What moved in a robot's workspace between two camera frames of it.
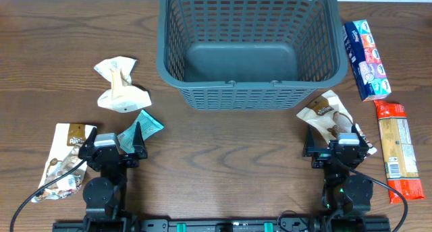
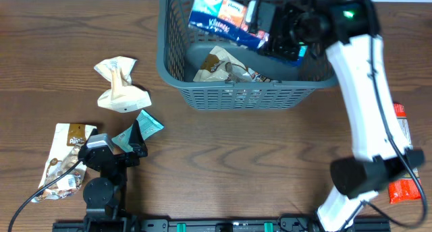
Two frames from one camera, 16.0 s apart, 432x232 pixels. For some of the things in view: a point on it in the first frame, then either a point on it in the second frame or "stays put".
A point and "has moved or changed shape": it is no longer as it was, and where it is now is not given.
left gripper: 141,153 stays put
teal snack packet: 148,125 stays put
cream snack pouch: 123,96 stays put
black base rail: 284,223 stays put
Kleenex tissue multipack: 367,65 has moved or changed shape
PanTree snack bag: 326,112 -> 219,65
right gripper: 325,151 -> 281,48
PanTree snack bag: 67,141 stays put
